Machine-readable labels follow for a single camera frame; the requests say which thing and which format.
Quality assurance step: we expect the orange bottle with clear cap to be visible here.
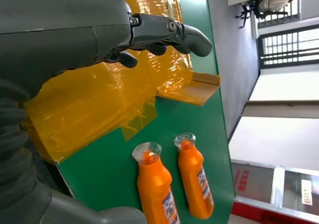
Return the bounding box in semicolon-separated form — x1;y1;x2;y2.
174;132;214;220
132;142;181;224

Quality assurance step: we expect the yellow plastic wrapped cardboard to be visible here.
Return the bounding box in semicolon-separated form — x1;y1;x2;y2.
23;0;221;164

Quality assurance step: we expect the green table mat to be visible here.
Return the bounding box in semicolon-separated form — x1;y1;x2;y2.
58;0;236;224

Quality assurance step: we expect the black chair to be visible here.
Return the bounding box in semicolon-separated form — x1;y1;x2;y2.
235;0;290;29

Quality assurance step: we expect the white framed sign stand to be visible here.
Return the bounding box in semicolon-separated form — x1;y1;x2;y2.
230;160;319;224

